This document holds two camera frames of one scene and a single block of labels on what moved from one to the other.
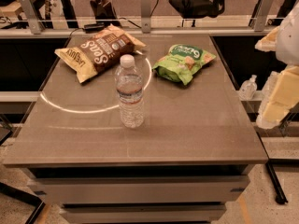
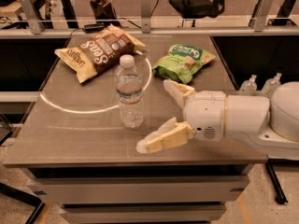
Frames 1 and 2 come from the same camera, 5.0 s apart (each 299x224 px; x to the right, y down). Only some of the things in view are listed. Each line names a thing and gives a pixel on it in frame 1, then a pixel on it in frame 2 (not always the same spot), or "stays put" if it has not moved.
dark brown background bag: x=103 y=9 stays put
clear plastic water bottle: x=129 y=82 stays put
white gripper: x=289 y=41 → x=205 y=113
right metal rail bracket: x=265 y=6 stays put
